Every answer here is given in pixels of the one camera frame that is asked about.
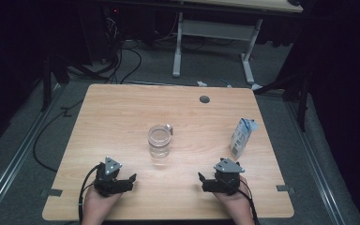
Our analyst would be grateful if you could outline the bundle of black cables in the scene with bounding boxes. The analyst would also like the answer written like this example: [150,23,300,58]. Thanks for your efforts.
[104,8,143,85]

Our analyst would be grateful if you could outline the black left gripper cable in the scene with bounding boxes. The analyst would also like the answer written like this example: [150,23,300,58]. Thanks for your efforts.
[78,163,102,224]

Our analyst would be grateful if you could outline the clear glass jar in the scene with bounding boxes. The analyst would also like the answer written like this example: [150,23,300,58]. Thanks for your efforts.
[147,124,173,159]

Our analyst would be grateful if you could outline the black metal stand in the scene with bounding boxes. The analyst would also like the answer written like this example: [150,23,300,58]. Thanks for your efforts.
[253,70,311,133]
[39,55,71,113]

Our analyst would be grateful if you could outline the person's left hand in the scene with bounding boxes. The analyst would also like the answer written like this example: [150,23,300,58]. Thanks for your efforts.
[83,187,123,218]

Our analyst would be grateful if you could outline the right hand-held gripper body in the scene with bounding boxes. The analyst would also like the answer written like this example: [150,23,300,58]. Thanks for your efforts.
[213,157,246,197]

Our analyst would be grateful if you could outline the person's right hand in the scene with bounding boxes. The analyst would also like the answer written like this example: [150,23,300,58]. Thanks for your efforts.
[214,175,251,216]

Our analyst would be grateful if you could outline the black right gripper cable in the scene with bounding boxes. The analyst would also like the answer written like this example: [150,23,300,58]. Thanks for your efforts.
[237,179,261,225]

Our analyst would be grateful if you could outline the metal floor rail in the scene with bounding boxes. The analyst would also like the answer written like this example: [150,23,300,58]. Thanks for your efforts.
[0,83,66,225]
[284,98,347,225]

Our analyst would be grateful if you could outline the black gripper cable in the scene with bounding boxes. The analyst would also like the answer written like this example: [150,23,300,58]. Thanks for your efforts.
[237,179,261,225]
[78,163,102,224]

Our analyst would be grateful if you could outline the white-framed desk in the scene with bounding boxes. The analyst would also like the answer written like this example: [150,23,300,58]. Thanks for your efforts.
[172,0,304,86]

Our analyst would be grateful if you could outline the long black floor cable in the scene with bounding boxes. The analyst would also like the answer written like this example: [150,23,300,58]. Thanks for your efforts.
[32,98,85,173]

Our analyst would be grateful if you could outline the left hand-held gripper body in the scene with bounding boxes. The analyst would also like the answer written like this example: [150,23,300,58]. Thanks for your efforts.
[94,156,124,198]

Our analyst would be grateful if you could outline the white and blue salt bag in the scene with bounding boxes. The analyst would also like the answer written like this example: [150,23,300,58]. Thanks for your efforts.
[229,117,260,160]

